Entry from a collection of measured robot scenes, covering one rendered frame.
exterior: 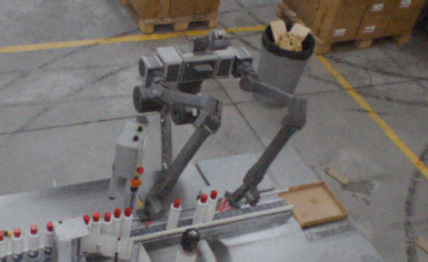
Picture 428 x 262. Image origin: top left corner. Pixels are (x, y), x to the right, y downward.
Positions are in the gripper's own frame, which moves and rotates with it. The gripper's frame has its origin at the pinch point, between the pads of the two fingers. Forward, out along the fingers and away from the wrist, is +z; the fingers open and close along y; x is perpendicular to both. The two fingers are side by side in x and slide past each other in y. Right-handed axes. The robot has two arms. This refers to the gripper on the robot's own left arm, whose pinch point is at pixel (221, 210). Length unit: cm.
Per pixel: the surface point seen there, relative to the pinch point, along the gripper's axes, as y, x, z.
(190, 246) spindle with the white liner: 32, -39, 7
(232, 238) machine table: 11.2, 9.6, 5.8
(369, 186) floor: -67, 203, -47
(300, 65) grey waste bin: -170, 160, -71
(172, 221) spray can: 2.5, -23.6, 16.6
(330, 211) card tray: 8, 58, -35
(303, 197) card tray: -5, 51, -29
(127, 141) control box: -5, -77, -6
